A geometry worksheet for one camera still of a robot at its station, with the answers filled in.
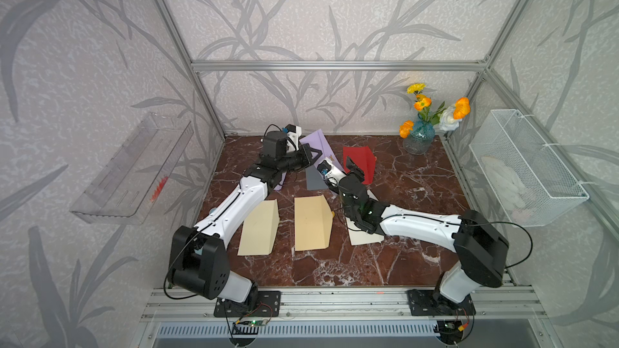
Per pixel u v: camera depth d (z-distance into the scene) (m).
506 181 0.77
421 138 1.05
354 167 0.71
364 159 1.12
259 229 0.90
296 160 0.70
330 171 0.67
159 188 0.63
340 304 0.75
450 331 0.71
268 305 0.72
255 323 0.70
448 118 0.82
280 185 0.70
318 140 0.82
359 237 0.88
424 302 0.74
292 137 0.74
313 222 0.92
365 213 0.61
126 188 0.66
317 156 0.78
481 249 0.44
